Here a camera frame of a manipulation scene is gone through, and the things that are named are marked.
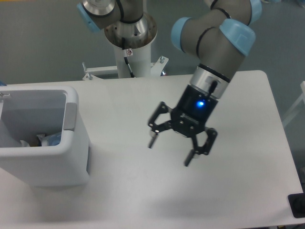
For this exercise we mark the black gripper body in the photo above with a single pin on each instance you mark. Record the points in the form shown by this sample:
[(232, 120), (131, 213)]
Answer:
[(192, 112)]

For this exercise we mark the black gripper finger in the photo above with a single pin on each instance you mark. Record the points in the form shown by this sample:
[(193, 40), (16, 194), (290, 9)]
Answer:
[(162, 108), (205, 148)]

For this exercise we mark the clear plastic water bottle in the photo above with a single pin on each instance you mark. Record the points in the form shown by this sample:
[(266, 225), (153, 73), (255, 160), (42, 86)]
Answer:
[(51, 140)]

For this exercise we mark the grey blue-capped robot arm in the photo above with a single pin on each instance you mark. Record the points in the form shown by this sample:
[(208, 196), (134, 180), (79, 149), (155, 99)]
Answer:
[(221, 40)]

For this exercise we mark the white trash can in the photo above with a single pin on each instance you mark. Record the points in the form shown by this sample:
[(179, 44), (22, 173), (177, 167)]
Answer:
[(26, 111)]

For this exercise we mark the trash inside the can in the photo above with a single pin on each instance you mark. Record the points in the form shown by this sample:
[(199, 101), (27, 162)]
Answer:
[(33, 142)]

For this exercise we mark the black object at table edge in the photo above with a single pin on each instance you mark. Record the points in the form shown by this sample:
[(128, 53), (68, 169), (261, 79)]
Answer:
[(297, 205)]

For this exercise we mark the white pedestal base frame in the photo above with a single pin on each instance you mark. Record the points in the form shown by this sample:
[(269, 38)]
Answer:
[(157, 69)]

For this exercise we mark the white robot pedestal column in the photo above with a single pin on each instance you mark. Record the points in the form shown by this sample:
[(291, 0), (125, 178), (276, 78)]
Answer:
[(139, 61)]

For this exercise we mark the white frame at right edge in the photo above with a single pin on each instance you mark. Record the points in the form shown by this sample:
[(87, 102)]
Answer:
[(295, 108)]

